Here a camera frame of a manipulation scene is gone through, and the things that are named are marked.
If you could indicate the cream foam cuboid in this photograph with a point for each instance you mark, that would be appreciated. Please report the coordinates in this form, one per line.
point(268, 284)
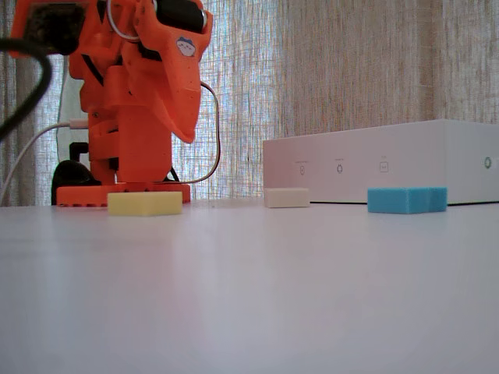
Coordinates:
point(286, 197)

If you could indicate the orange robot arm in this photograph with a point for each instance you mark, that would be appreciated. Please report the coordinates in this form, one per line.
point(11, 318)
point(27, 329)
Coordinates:
point(136, 148)

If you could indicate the orange gripper black motor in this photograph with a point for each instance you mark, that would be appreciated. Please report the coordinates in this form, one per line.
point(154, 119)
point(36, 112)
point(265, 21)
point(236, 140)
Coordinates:
point(180, 90)

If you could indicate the black table clamp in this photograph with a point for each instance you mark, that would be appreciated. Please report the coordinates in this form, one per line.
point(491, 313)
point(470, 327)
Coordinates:
point(70, 173)

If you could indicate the blue foam cuboid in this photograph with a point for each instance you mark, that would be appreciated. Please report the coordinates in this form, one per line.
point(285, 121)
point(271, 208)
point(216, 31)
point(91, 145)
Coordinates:
point(405, 199)

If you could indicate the beige woven curtain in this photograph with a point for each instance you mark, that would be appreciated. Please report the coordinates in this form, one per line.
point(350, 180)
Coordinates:
point(351, 58)

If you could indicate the white box bin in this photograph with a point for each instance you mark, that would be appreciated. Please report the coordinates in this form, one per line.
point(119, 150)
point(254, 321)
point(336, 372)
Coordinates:
point(409, 156)

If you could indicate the orange robot base plate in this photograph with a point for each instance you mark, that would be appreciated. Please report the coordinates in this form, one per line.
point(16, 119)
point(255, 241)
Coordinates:
point(78, 192)

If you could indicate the yellow foam cuboid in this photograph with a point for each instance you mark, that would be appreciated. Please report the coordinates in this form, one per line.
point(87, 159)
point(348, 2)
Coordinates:
point(144, 202)

